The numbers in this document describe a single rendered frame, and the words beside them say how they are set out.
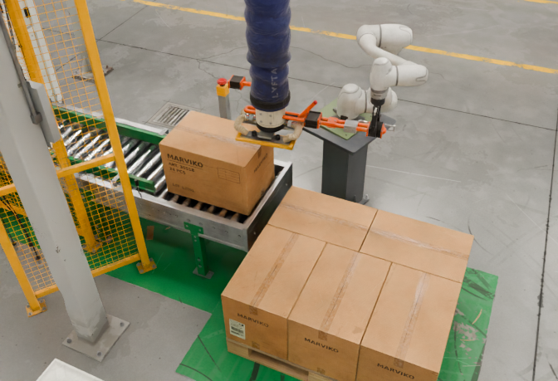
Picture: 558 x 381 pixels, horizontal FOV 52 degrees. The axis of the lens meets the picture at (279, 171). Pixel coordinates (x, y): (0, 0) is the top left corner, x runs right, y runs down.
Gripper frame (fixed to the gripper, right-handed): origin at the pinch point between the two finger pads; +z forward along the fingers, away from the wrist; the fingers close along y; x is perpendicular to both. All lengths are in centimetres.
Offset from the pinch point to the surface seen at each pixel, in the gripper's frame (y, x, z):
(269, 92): 11, -56, -20
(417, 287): 44, 38, 70
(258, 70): 11, -62, -32
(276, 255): 44, -44, 70
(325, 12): -406, -127, 124
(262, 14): 12, -58, -64
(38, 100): 86, -139, -46
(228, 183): 17, -83, 46
